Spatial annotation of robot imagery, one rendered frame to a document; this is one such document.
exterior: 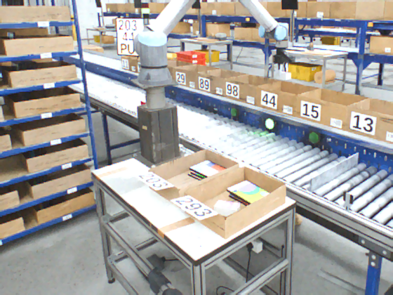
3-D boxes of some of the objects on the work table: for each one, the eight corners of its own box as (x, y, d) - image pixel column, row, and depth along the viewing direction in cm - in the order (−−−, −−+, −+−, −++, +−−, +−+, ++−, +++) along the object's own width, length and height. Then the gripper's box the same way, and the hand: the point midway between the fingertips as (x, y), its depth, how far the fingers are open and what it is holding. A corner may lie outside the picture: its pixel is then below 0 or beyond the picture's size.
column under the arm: (152, 170, 198) (147, 114, 189) (130, 156, 216) (125, 105, 207) (190, 156, 216) (187, 105, 206) (168, 145, 233) (164, 97, 224)
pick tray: (147, 187, 180) (146, 169, 177) (206, 164, 206) (205, 148, 203) (180, 208, 161) (179, 189, 158) (240, 180, 187) (240, 163, 184)
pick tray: (183, 212, 158) (182, 192, 156) (244, 182, 185) (244, 165, 182) (225, 240, 139) (225, 218, 137) (286, 203, 166) (287, 183, 163)
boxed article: (219, 208, 160) (218, 199, 159) (239, 212, 158) (239, 203, 156) (214, 215, 155) (214, 206, 154) (236, 219, 152) (236, 209, 151)
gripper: (281, 46, 262) (281, 74, 268) (270, 47, 254) (270, 76, 260) (290, 46, 257) (290, 75, 263) (279, 48, 248) (278, 77, 254)
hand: (283, 74), depth 259 cm, fingers closed on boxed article, 6 cm apart
